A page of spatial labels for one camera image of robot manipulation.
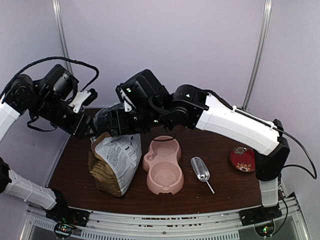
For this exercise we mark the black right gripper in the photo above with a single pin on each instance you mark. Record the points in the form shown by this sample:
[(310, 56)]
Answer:
[(118, 125)]

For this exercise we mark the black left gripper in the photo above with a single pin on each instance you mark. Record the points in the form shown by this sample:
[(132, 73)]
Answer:
[(78, 128)]

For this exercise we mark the brown pet food bag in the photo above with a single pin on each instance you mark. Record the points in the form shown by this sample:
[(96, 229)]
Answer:
[(113, 161)]

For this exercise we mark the pink double pet bowl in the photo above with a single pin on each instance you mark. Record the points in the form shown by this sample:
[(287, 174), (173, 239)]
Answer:
[(161, 162)]

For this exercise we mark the silver metal scoop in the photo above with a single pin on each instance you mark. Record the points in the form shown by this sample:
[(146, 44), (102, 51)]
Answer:
[(201, 171)]

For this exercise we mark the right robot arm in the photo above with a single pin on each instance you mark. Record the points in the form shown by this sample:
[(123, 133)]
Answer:
[(196, 108)]

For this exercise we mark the red floral saucer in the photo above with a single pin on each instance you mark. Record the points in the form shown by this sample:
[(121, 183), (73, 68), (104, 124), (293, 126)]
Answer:
[(243, 159)]

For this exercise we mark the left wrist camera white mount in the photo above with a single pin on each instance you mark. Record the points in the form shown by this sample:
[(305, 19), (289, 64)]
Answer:
[(83, 98)]

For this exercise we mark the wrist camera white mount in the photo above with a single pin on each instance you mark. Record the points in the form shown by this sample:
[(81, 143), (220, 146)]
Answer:
[(83, 98), (127, 104)]

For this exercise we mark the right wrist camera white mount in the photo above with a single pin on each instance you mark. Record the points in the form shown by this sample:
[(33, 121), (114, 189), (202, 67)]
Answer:
[(127, 104)]

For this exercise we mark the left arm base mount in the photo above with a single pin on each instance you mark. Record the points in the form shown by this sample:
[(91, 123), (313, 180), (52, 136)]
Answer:
[(67, 221)]

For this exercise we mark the left aluminium frame post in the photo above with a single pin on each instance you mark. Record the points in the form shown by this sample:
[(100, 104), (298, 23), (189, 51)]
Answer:
[(60, 28)]

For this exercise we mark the aluminium frame post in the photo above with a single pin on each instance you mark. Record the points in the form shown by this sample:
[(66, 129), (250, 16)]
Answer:
[(60, 28), (264, 31)]

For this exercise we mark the front aluminium rail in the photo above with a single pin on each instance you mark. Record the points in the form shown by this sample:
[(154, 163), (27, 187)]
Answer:
[(225, 225)]

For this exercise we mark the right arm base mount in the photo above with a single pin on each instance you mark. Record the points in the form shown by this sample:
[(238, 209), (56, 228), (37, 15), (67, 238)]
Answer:
[(262, 218)]

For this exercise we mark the right aluminium frame post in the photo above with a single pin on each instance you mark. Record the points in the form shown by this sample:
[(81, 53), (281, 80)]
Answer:
[(264, 31)]

